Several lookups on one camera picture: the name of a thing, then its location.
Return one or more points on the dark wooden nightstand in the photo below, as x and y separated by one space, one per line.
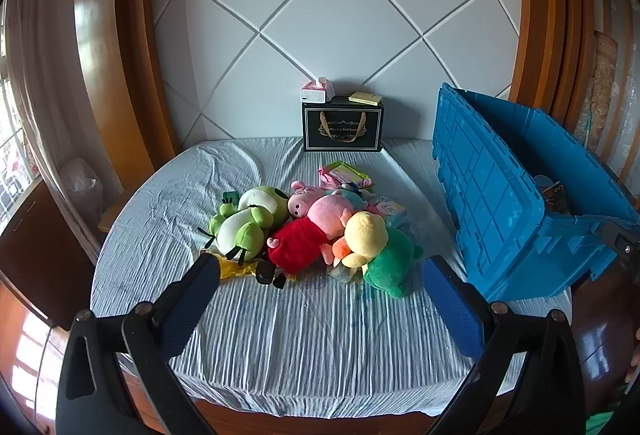
40 265

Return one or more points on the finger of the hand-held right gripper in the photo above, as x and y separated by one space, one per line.
620 240

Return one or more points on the white curtain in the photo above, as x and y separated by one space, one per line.
45 65

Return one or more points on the yellow duck plush green hood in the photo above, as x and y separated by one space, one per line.
367 235

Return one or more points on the small pig plush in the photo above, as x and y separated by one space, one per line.
300 200

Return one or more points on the blue plastic storage crate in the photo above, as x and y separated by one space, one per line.
490 195

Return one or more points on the black gift bag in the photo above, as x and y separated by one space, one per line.
345 135

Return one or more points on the flat yellow box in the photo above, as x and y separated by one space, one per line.
365 98

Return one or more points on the dark printed packet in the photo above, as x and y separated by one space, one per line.
552 197

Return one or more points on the white pink tissue packet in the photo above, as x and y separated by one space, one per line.
391 209

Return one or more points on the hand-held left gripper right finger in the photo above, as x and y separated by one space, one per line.
450 310

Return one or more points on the pink white tissue box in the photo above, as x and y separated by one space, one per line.
315 91

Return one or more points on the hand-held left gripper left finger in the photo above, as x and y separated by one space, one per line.
192 305

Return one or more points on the pig plush with red dress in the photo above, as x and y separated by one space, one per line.
295 245

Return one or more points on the wooden bed frame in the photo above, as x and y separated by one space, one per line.
100 65

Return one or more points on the green cloth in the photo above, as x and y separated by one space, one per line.
600 424

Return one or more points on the striped light blue bed sheet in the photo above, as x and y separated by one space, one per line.
300 340

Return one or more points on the pink green wipes packet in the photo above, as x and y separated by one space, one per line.
345 174

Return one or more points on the yellow toy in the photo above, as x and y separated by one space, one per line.
235 270

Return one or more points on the green frog plush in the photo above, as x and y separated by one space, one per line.
250 215

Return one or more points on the patterned rolled carpet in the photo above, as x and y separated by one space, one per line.
602 75

